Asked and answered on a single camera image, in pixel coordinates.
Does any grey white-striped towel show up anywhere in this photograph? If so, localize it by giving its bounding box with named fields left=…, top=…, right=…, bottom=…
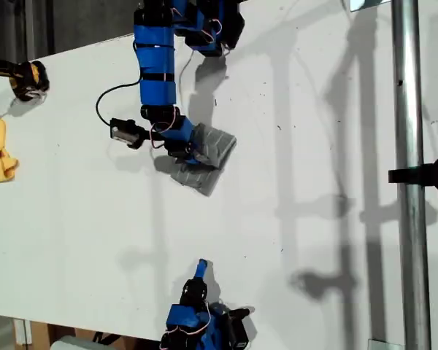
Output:
left=169, top=122, right=238, bottom=198

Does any white container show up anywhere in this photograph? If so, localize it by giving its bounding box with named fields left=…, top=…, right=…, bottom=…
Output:
left=50, top=335, right=99, bottom=350

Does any brown cardboard box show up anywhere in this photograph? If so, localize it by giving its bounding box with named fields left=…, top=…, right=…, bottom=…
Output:
left=28, top=322, right=161, bottom=350

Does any black yellow hand tool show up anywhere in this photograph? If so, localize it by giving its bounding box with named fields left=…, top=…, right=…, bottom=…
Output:
left=0, top=53, right=51, bottom=103

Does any white table leg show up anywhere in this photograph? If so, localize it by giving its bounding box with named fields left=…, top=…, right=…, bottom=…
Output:
left=13, top=318, right=33, bottom=346

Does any black clamp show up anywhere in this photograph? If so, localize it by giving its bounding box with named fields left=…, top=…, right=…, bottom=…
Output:
left=388, top=155, right=438, bottom=193

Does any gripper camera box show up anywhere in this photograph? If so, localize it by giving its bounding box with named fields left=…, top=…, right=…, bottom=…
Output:
left=226, top=308, right=255, bottom=350
left=109, top=117, right=149, bottom=151

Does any black camera cable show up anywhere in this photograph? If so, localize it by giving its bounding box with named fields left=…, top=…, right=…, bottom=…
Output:
left=95, top=80, right=142, bottom=128

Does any steel post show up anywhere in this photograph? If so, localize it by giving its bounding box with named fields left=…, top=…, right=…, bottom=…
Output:
left=390, top=0, right=432, bottom=350

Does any shiny metal bracket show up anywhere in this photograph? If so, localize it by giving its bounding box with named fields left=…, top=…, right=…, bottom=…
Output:
left=342, top=0, right=391, bottom=12

